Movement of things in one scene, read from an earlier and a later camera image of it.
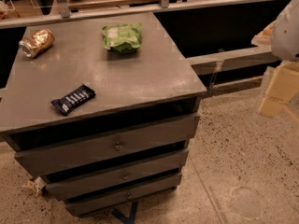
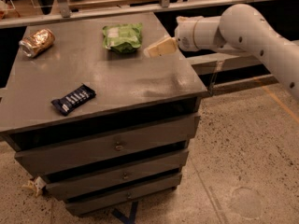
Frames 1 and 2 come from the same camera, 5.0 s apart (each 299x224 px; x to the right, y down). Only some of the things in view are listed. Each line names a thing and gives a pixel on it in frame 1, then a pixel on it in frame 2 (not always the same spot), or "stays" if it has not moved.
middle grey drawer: x=114 y=174 stays
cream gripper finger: x=281 y=85 to x=192 y=34
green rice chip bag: x=122 y=38 stays
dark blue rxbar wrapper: x=71 y=102 stays
